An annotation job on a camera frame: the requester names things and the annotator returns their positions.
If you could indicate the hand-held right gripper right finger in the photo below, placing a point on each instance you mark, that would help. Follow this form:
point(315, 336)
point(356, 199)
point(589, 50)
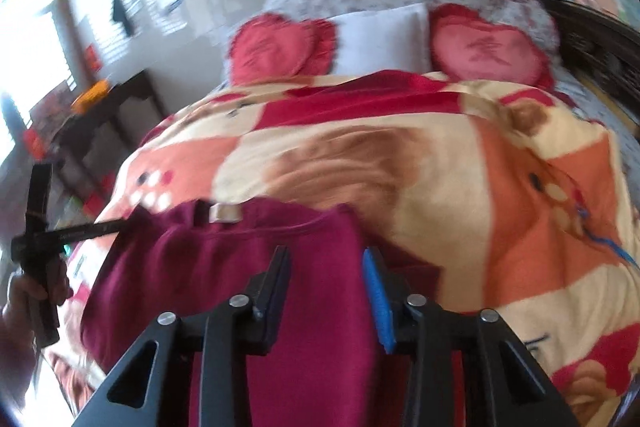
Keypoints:
point(380, 302)

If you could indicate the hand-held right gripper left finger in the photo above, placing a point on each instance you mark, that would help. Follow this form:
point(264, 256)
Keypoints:
point(272, 307)

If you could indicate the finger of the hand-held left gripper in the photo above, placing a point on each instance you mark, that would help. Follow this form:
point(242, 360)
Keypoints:
point(127, 223)

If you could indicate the maroon fleece garment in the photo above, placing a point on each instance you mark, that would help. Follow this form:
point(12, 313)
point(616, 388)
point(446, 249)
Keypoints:
point(320, 282)

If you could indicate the person's left forearm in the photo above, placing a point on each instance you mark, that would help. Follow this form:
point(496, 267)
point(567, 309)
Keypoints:
point(17, 367)

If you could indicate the person's left hand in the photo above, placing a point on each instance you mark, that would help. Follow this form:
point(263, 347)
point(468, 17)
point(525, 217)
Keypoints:
point(20, 302)

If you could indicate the red box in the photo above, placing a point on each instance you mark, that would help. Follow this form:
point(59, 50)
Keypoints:
point(95, 204)

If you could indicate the red packet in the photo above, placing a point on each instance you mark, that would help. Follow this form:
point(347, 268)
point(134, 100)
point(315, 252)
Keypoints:
point(37, 138)

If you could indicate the orange object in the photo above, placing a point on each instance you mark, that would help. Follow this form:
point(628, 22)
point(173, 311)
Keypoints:
point(90, 97)

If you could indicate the dark wooden table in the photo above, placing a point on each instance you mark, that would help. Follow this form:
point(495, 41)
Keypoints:
point(125, 94)

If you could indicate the printed bear blanket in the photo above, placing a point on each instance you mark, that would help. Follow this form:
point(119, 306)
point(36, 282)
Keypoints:
point(450, 187)

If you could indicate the window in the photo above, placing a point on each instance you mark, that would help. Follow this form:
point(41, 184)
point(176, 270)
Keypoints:
point(30, 32)

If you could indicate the dark hanging object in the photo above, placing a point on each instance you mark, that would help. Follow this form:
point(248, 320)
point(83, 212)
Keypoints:
point(121, 12)

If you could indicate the red heart pillow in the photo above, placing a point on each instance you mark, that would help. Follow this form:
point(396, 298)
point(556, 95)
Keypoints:
point(485, 52)
point(275, 52)

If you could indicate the white pillow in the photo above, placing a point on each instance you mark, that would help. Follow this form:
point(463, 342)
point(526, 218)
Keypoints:
point(380, 39)

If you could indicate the dark wooden headboard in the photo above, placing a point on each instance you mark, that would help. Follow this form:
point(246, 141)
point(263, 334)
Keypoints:
point(590, 52)

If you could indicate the red wall paper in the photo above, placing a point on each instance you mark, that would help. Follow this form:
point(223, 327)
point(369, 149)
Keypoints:
point(94, 58)

